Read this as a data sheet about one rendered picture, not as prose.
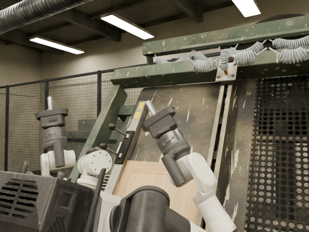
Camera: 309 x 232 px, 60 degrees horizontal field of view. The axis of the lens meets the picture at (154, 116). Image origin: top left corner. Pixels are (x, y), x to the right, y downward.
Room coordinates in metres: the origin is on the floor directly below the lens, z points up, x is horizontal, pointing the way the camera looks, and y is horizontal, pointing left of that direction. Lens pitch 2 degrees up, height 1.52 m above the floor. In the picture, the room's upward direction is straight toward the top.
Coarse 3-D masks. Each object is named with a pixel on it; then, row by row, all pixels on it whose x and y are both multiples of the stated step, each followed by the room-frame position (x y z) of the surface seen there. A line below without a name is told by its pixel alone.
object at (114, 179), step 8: (144, 104) 1.56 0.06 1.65; (136, 112) 1.55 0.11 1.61; (144, 112) 1.55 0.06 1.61; (136, 120) 1.51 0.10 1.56; (136, 128) 1.47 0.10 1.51; (136, 136) 1.47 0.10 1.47; (128, 152) 1.41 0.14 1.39; (120, 168) 1.35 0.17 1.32; (112, 176) 1.34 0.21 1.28; (120, 176) 1.34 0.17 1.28; (112, 184) 1.31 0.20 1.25; (112, 192) 1.28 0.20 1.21
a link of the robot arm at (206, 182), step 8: (192, 160) 0.78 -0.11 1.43; (200, 160) 0.79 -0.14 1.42; (192, 168) 0.77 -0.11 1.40; (200, 168) 0.77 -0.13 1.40; (208, 168) 0.79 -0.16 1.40; (200, 176) 0.76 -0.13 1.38; (208, 176) 0.77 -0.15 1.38; (200, 184) 0.76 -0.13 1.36; (208, 184) 0.76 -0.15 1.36; (216, 184) 0.80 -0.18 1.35; (200, 192) 0.76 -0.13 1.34; (208, 192) 0.76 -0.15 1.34; (200, 200) 0.77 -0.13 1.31
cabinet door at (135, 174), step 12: (132, 168) 1.35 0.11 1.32; (144, 168) 1.32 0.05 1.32; (156, 168) 1.29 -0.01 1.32; (120, 180) 1.33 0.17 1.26; (132, 180) 1.31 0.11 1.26; (144, 180) 1.28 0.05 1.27; (156, 180) 1.25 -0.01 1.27; (168, 180) 1.23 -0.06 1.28; (192, 180) 1.18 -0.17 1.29; (120, 192) 1.29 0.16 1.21; (168, 192) 1.19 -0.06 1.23; (180, 192) 1.17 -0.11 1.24; (192, 192) 1.15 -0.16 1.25; (180, 204) 1.14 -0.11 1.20; (192, 204) 1.12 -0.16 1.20; (192, 216) 1.09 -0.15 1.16
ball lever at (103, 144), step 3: (102, 144) 1.33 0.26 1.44; (105, 144) 1.33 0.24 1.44; (102, 147) 1.32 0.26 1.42; (105, 147) 1.33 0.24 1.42; (108, 150) 1.35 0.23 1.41; (111, 150) 1.36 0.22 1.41; (114, 153) 1.37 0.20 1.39; (117, 153) 1.37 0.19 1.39; (120, 153) 1.38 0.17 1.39; (120, 156) 1.37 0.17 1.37
